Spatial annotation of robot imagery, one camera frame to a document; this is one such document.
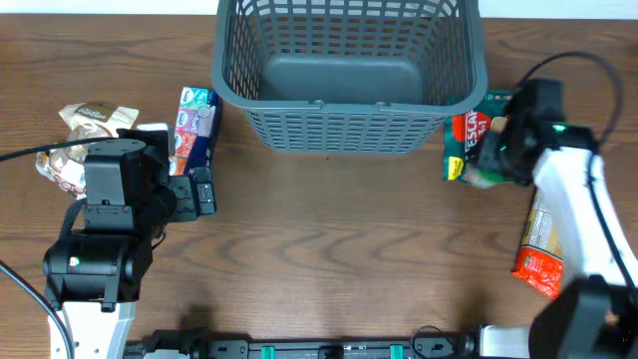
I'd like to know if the small green packet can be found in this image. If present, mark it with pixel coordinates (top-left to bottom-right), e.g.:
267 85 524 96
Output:
465 167 506 188

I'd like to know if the green Nescafe coffee bag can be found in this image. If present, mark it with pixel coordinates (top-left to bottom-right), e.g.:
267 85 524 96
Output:
443 90 511 183

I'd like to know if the orange spaghetti pasta packet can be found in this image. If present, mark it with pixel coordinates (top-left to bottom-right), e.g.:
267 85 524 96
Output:
511 189 564 298

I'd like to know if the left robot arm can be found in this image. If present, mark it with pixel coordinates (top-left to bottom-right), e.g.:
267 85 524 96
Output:
43 127 216 358

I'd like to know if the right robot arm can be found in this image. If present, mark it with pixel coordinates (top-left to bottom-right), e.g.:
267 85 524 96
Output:
471 79 637 358

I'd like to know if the Kleenex tissue multipack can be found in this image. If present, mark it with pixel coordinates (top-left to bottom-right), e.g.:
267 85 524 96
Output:
169 87 222 176

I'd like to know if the small white-green sachet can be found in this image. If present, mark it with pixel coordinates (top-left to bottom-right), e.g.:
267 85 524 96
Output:
136 123 170 132

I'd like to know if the Pantree cookie pouch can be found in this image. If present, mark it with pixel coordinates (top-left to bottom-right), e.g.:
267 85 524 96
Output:
36 101 141 200

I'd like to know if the grey plastic mesh basket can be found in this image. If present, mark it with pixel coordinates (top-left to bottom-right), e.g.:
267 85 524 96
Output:
211 0 488 155

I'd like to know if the black aluminium rail base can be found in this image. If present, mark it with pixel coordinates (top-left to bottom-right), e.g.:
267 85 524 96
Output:
123 326 478 359

